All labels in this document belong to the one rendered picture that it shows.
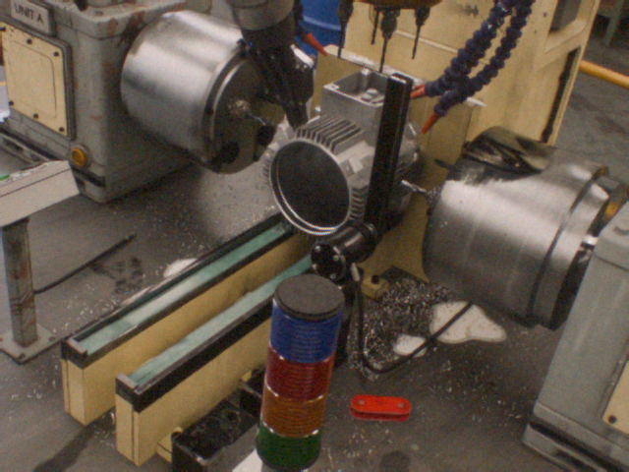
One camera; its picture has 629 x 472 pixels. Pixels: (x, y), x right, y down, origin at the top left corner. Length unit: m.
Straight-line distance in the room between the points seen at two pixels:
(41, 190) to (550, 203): 0.66
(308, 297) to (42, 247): 0.85
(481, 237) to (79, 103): 0.79
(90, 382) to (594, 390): 0.65
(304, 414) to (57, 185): 0.54
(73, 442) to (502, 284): 0.60
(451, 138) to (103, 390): 0.65
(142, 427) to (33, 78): 0.77
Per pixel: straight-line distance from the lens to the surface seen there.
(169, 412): 1.06
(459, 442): 1.17
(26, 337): 1.24
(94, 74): 1.46
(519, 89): 1.37
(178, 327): 1.17
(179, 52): 1.36
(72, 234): 1.48
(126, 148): 1.54
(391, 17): 1.17
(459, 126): 1.29
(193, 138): 1.33
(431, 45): 1.42
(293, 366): 0.69
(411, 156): 1.27
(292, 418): 0.73
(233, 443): 1.03
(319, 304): 0.66
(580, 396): 1.12
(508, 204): 1.07
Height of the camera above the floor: 1.63
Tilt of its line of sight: 33 degrees down
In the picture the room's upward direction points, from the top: 8 degrees clockwise
